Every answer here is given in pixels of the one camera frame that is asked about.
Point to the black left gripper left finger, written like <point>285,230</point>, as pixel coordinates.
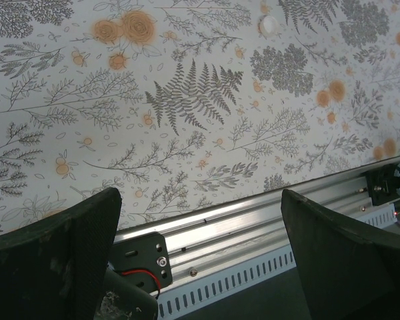
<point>46,266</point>

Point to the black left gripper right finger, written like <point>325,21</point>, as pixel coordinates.
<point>353,273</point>

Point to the plain white bottle cap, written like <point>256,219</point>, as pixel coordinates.
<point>269,24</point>

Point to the floral printed tablecloth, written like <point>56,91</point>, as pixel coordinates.
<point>186,133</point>

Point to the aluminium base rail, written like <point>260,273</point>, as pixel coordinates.
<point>236,230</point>

